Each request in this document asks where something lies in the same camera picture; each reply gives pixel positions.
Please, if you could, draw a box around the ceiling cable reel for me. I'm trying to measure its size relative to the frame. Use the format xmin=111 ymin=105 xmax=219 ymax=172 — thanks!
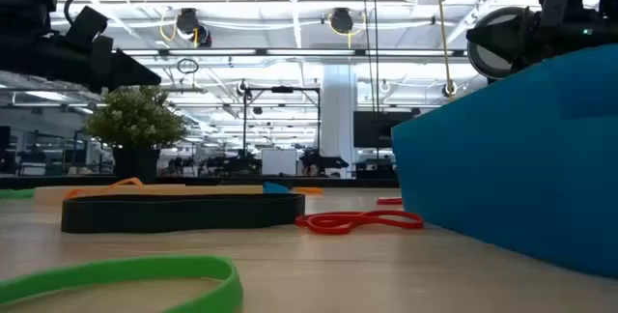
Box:
xmin=327 ymin=7 xmax=356 ymax=35
xmin=174 ymin=7 xmax=213 ymax=48

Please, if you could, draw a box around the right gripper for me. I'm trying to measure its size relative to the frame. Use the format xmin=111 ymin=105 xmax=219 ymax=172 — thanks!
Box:
xmin=465 ymin=6 xmax=588 ymax=71

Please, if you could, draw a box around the potted green plant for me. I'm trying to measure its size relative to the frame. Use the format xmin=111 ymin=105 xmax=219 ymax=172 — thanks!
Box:
xmin=82 ymin=84 xmax=188 ymax=185

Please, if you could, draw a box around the black monitor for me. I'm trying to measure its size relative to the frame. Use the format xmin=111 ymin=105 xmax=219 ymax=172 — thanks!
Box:
xmin=352 ymin=110 xmax=416 ymax=149

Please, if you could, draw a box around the yellow power cord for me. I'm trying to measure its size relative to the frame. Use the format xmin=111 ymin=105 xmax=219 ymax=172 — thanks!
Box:
xmin=433 ymin=0 xmax=458 ymax=102

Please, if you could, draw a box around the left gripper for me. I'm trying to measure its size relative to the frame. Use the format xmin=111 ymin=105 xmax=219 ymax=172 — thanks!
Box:
xmin=60 ymin=35 xmax=162 ymax=96

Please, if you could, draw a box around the wide black rubber band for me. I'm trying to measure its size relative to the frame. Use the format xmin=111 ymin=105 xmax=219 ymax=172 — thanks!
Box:
xmin=61 ymin=192 xmax=306 ymax=235

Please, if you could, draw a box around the whiteboard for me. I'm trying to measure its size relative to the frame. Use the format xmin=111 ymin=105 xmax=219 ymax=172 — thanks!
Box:
xmin=261 ymin=148 xmax=298 ymax=177

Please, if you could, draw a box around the small green rubber band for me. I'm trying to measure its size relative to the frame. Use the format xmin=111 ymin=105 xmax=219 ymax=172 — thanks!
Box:
xmin=0 ymin=187 xmax=36 ymax=200

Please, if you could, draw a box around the black background frame stand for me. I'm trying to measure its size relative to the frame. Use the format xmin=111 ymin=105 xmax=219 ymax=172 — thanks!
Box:
xmin=242 ymin=85 xmax=322 ymax=159

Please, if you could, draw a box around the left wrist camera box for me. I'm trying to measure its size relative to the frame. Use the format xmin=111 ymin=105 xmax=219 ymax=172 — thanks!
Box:
xmin=65 ymin=6 xmax=110 ymax=49

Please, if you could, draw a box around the blue plastic bin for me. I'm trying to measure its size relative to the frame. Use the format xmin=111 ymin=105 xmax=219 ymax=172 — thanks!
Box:
xmin=391 ymin=43 xmax=618 ymax=279

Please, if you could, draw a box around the large green rubber band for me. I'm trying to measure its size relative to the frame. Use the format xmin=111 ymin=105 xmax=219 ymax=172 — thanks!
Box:
xmin=0 ymin=254 xmax=244 ymax=313

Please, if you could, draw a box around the black hanging cable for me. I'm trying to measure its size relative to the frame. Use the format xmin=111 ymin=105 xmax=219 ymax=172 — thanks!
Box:
xmin=371 ymin=0 xmax=381 ymax=159
xmin=361 ymin=0 xmax=373 ymax=111

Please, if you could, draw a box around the black table frame rail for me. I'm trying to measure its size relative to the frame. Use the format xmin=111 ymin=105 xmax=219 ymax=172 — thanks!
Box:
xmin=0 ymin=175 xmax=400 ymax=190

